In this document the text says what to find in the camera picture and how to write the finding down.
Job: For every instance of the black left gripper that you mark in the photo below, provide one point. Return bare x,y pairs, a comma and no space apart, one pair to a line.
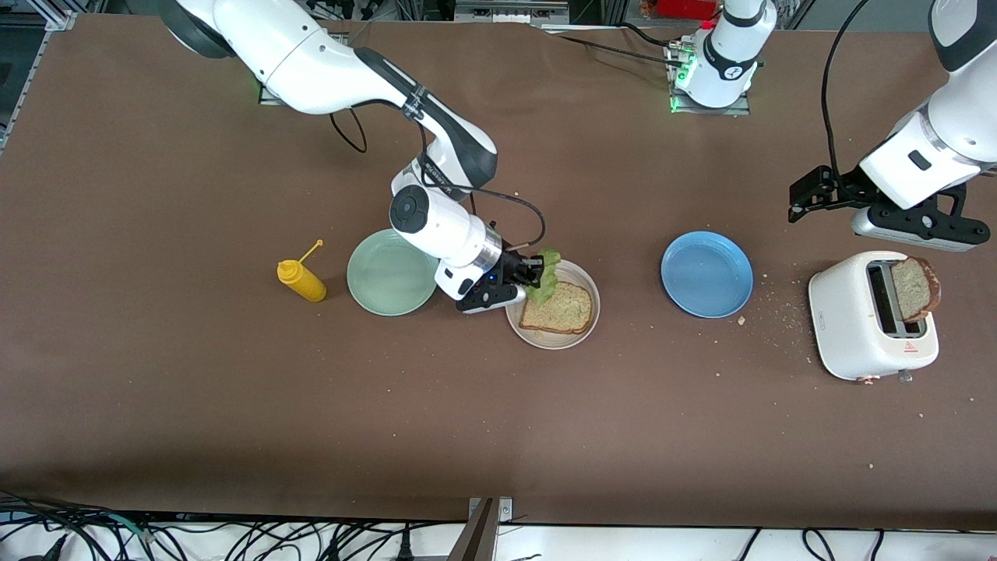
844,189

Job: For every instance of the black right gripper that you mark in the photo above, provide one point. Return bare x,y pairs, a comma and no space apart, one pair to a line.
512,265

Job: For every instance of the green lettuce leaf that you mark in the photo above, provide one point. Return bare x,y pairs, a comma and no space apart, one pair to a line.
549,284

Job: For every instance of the brown bread slice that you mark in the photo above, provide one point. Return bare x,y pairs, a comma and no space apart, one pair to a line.
915,288
561,312

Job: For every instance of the yellow mustard squeeze bottle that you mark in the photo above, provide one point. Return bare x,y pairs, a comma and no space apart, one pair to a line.
305,282

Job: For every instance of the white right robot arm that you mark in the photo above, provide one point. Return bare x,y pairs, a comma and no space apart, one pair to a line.
311,58

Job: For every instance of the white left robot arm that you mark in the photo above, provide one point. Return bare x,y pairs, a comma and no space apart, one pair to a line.
958,101

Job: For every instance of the beige plate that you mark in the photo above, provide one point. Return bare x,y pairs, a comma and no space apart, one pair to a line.
518,331

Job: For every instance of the blue plate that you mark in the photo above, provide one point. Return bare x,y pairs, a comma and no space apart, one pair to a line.
705,273

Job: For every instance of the mint green plate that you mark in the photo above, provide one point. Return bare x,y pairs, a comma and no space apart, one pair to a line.
382,280

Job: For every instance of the white toaster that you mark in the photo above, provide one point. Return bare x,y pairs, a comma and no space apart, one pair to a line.
845,319

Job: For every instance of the red box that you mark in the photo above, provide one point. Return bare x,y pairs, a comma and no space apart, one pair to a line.
685,8

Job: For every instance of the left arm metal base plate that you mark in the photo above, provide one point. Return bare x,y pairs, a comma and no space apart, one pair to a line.
709,111

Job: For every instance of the aluminium frame piece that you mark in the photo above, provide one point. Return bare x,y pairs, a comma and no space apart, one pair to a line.
510,12

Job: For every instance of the grey metal camera post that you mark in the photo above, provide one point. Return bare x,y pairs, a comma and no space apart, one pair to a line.
479,538

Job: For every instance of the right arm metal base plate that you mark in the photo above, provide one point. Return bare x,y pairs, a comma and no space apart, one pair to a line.
263,97

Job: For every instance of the aluminium table edge rail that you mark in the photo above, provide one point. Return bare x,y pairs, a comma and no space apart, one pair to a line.
35,78

